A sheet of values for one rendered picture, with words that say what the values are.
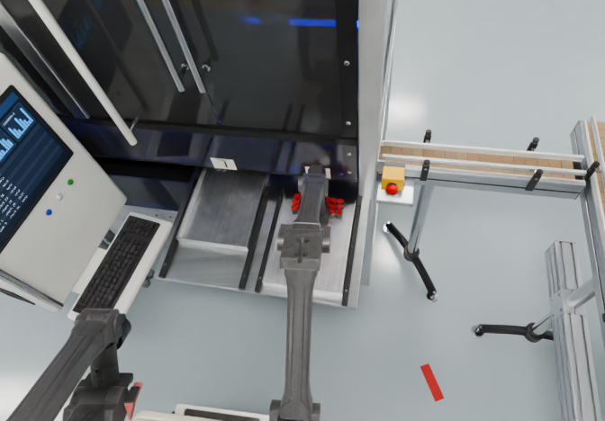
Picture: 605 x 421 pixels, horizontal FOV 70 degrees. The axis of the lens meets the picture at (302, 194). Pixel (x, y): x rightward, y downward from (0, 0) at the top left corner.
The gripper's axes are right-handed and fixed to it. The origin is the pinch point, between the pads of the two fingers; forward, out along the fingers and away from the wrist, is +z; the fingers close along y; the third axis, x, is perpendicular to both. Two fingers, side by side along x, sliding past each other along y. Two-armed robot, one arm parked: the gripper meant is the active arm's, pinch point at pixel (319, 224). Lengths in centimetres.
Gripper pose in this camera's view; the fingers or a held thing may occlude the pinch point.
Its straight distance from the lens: 147.2
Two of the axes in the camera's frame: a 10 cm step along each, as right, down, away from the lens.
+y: -0.5, -8.4, 5.5
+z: 1.1, 5.4, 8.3
